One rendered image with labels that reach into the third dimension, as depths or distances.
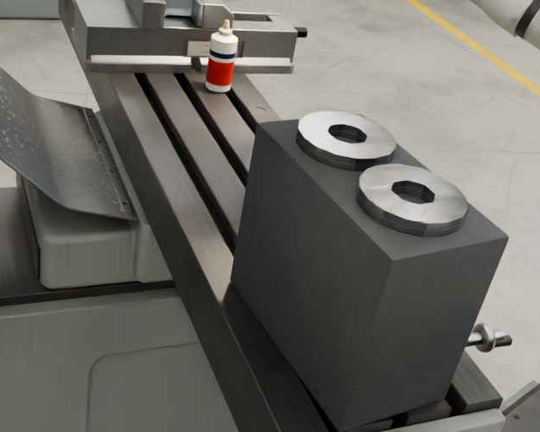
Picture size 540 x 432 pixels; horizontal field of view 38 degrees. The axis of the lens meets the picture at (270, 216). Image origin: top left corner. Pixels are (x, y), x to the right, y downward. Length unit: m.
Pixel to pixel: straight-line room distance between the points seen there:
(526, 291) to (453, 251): 2.10
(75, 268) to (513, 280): 1.90
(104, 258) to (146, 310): 0.11
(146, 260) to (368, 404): 0.47
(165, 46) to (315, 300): 0.68
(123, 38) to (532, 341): 1.67
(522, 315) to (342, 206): 2.00
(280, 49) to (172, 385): 0.58
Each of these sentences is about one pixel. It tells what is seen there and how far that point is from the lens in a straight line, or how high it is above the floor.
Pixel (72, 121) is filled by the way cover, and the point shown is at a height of 0.88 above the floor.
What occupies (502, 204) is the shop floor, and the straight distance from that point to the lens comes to 3.17.
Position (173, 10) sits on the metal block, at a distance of 1.28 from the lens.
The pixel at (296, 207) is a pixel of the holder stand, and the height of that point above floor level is 1.09.
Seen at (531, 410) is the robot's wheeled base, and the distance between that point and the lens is 1.35.
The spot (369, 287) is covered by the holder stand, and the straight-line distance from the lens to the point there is 0.61.
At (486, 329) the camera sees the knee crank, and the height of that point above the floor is 0.55.
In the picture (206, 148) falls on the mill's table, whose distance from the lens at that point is 1.06.
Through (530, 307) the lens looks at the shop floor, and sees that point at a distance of 2.65.
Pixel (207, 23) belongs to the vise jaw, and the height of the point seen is 1.02.
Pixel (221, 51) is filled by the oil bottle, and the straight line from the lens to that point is 1.20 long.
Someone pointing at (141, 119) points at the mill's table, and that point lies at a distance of 1.12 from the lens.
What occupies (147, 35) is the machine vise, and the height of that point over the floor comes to 1.00.
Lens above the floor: 1.44
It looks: 32 degrees down
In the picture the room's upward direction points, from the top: 11 degrees clockwise
